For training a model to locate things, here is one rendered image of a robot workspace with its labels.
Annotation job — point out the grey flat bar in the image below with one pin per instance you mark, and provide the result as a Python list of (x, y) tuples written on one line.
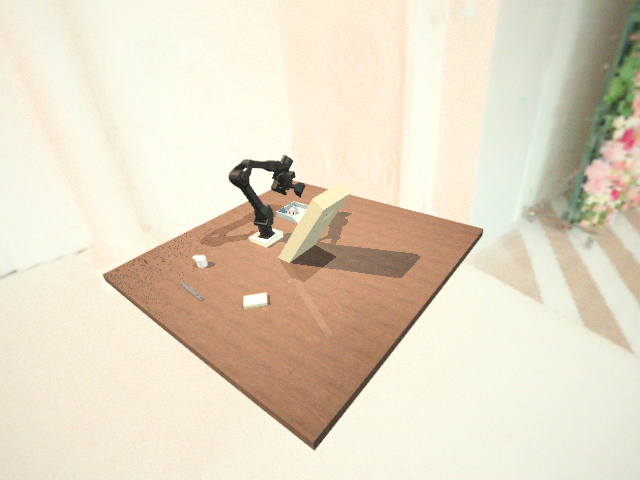
[(192, 292)]

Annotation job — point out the pale yellow flat panel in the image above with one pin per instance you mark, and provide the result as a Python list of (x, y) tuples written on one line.
[(314, 222)]

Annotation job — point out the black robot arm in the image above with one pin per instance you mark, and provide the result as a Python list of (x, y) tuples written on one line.
[(240, 178)]

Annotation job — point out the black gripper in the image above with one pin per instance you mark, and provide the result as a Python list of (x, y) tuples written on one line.
[(281, 187)]

